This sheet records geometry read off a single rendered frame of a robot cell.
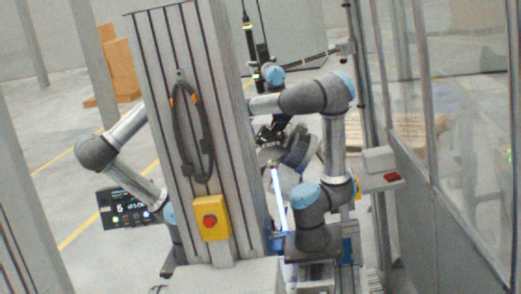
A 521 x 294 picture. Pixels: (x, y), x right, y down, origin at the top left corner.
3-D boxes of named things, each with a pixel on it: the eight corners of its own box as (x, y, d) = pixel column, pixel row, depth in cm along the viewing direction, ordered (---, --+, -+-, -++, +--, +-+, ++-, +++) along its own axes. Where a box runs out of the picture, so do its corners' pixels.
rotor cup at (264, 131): (283, 132, 289) (262, 121, 286) (288, 133, 275) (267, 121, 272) (271, 155, 289) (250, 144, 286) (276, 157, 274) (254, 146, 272)
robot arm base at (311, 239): (333, 248, 193) (329, 226, 190) (293, 254, 195) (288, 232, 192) (331, 229, 207) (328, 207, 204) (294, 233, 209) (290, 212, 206)
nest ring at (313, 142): (290, 168, 301) (284, 165, 300) (314, 128, 293) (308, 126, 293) (294, 187, 276) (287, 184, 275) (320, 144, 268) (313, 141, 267)
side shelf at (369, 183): (390, 162, 309) (389, 157, 308) (406, 186, 275) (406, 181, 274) (351, 169, 309) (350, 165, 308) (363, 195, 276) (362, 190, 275)
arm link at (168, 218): (176, 246, 197) (166, 215, 193) (166, 233, 209) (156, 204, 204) (204, 234, 202) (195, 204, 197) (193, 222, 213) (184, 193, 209)
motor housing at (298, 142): (292, 167, 299) (272, 156, 296) (313, 133, 292) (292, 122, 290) (295, 182, 277) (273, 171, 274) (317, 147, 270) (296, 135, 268)
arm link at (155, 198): (178, 234, 210) (70, 157, 183) (167, 222, 223) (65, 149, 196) (196, 211, 212) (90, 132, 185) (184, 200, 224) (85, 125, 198)
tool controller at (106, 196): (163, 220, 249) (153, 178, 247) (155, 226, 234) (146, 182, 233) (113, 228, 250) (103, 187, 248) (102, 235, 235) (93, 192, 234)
